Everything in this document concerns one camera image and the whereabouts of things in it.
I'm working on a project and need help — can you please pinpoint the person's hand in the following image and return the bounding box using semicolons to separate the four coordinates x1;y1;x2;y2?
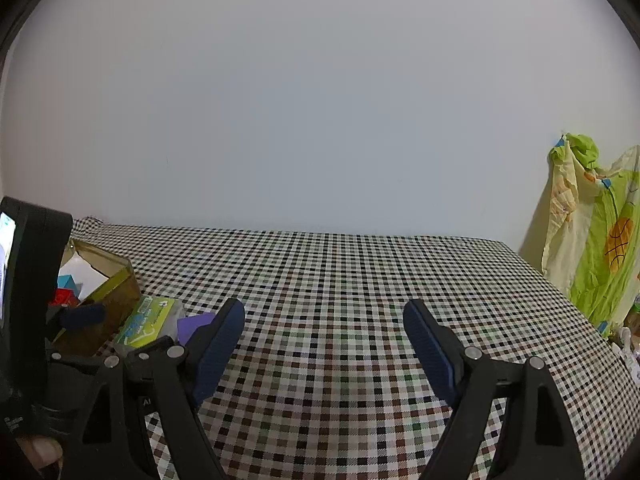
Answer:
16;436;63;479

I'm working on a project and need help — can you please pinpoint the green pineapple print cloth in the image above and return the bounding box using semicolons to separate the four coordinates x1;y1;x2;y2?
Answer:
541;133;639;335

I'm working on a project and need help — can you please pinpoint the checkered tablecloth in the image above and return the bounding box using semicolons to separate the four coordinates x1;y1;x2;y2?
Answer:
74;218;639;479

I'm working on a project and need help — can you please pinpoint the white mug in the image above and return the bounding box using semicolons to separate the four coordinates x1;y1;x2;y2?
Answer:
618;326;639;380

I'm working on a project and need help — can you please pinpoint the red duplo brick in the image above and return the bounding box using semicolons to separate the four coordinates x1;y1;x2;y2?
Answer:
49;288;80;308

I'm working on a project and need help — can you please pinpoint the turquoise duplo brick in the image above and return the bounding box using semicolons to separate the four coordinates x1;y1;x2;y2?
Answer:
58;274;82;297

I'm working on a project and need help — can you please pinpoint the purple block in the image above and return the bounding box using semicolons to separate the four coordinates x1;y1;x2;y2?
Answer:
177;312;215;346

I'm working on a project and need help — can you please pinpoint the gold tin box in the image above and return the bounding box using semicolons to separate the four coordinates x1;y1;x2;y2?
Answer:
52;238;141;356

